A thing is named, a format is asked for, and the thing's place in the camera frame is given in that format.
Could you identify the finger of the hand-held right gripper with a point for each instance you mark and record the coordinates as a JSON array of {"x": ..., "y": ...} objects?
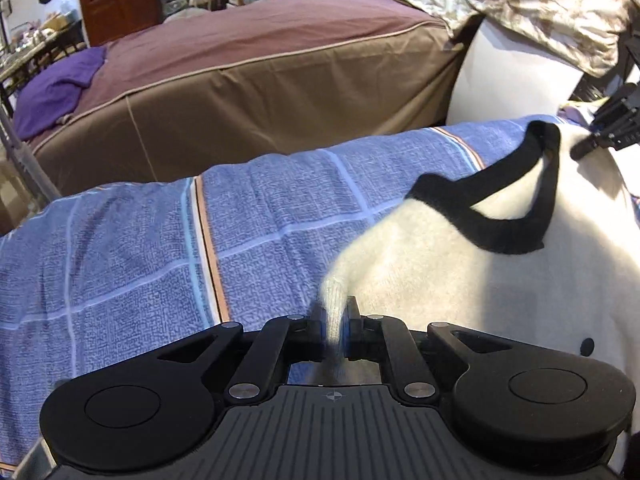
[
  {"x": 590, "y": 145},
  {"x": 620, "y": 105}
]

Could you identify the white pillow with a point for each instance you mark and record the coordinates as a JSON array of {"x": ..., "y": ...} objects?
[{"x": 505, "y": 80}]

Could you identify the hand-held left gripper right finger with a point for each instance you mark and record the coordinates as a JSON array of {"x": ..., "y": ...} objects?
[{"x": 353, "y": 332}]

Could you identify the brown covered bed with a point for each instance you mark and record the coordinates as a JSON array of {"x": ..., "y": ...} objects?
[{"x": 260, "y": 85}]

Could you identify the cluttered table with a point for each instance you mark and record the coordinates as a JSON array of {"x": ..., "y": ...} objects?
[{"x": 35, "y": 45}]

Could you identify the blue plaid bedsheet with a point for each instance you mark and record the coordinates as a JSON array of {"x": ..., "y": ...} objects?
[{"x": 125, "y": 250}]

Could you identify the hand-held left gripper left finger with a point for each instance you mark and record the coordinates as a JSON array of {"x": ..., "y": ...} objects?
[{"x": 316, "y": 340}]

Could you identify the white sweater with black trim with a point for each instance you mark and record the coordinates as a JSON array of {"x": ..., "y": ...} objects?
[{"x": 450, "y": 285}]

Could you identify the floral beige quilt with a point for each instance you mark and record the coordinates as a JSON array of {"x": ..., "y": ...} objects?
[{"x": 525, "y": 0}]

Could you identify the purple cloth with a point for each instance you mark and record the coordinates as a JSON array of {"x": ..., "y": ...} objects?
[{"x": 55, "y": 87}]

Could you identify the metal pole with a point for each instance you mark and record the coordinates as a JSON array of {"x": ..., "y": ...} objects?
[{"x": 25, "y": 155}]

